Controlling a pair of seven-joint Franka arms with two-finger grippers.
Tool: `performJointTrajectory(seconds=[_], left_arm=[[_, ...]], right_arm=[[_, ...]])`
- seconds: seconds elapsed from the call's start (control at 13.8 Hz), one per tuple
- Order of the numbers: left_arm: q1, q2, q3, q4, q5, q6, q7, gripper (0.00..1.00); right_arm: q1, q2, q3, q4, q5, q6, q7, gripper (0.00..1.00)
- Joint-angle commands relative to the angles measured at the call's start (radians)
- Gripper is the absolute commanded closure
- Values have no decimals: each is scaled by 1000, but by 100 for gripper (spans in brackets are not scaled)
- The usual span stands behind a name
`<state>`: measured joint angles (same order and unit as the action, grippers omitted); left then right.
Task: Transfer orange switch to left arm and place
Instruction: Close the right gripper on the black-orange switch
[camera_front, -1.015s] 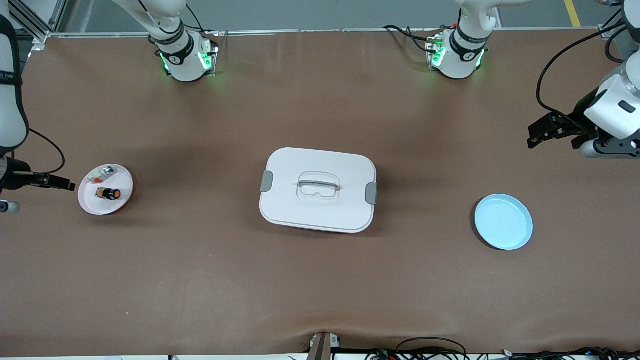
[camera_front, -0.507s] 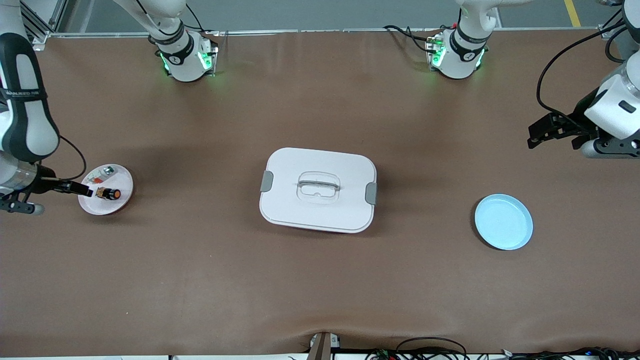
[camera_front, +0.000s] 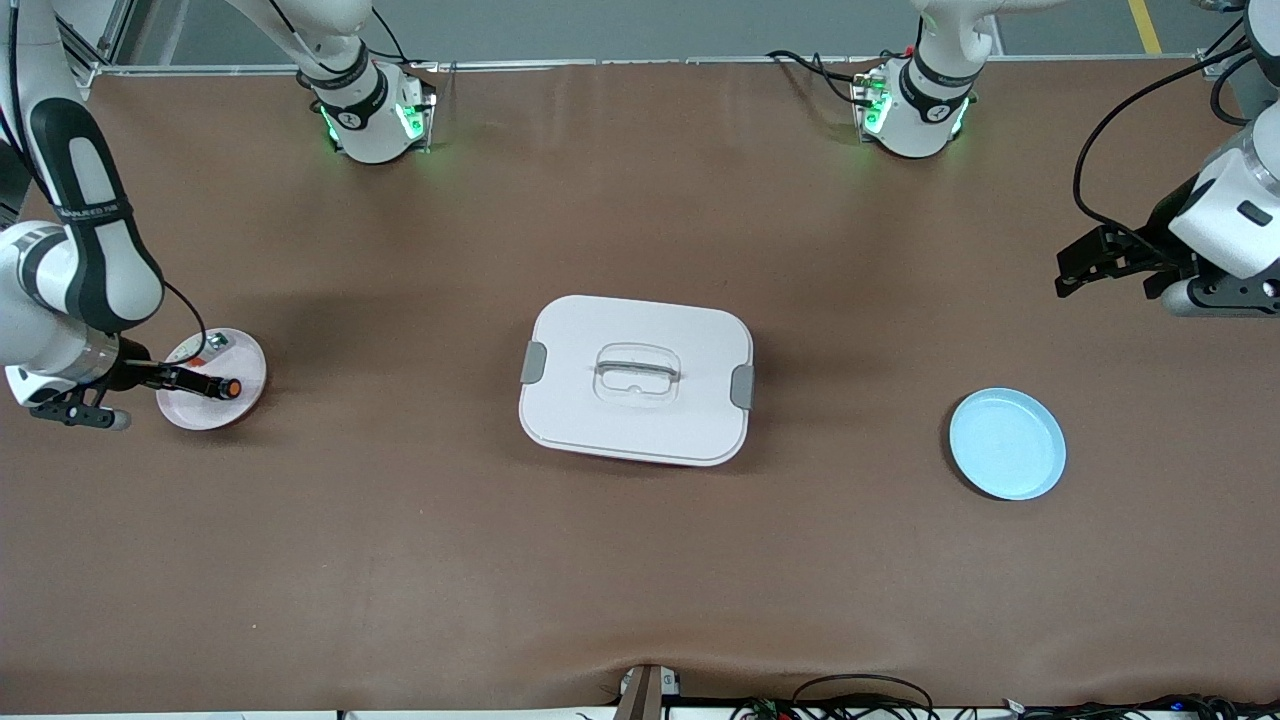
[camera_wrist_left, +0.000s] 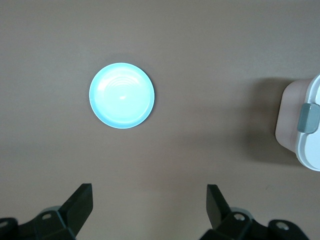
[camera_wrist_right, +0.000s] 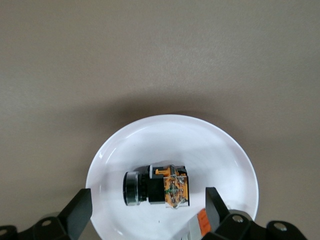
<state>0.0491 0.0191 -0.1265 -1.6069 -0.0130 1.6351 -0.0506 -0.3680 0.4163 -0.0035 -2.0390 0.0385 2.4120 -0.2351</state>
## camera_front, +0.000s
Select black right arm base cable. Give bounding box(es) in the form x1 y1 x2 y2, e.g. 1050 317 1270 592
335 10 411 66

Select metal table edge strip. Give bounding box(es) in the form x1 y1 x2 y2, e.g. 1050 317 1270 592
95 55 1216 79

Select thin black cable loop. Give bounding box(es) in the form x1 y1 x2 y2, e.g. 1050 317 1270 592
1208 45 1251 129

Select aluminium frame post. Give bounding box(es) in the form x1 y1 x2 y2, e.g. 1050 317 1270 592
55 0 136 96

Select grey table edge bracket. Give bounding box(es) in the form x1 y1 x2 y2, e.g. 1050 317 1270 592
615 663 683 720

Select grey frame post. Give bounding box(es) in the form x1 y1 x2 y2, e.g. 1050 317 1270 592
1200 55 1263 121

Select black left arm base cable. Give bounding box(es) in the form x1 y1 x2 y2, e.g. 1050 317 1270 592
767 50 876 106

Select black looped cable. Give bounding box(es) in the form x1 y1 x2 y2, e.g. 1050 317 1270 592
790 673 938 720

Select light blue round plate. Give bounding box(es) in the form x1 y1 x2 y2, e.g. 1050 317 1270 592
948 387 1068 502

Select black cable bundle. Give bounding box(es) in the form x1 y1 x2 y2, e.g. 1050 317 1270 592
730 693 1280 720

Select black arm base cable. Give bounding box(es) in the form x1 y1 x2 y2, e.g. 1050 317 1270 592
335 10 411 66
767 50 876 106

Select white lidded plastic box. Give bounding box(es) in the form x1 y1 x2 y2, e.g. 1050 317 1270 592
517 294 756 469

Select pale pink round plate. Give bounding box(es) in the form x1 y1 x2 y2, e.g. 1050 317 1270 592
156 327 269 432

